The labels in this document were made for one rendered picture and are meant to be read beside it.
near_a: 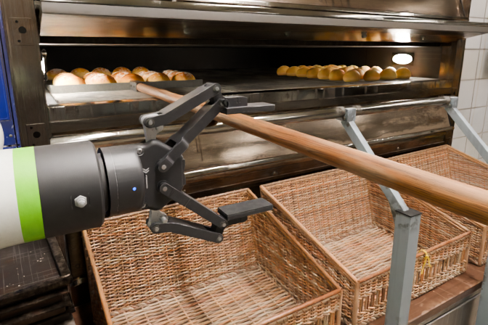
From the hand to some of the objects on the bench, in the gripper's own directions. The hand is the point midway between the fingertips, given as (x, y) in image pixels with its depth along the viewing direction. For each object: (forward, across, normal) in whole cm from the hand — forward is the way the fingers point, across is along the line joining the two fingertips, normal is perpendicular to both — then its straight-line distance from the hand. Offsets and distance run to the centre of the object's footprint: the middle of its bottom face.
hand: (261, 157), depth 50 cm
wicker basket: (+10, +60, -43) cm, 74 cm away
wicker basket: (+70, +60, -44) cm, 102 cm away
